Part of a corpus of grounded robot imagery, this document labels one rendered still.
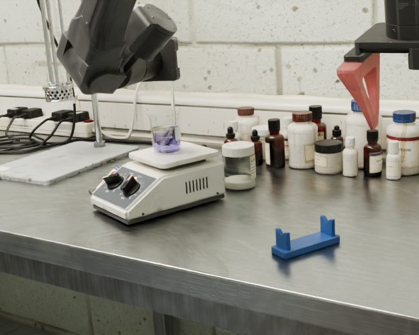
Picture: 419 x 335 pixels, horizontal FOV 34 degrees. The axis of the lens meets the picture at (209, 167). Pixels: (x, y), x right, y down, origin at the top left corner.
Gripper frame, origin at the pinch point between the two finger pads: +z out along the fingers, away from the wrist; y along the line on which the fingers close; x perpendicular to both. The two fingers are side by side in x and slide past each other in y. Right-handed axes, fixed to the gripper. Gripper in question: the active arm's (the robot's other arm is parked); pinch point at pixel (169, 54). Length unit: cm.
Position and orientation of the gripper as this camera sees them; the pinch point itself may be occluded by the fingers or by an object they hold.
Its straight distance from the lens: 118.6
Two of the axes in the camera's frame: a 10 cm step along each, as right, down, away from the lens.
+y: -9.3, -0.3, 3.6
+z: 3.6, -2.6, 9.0
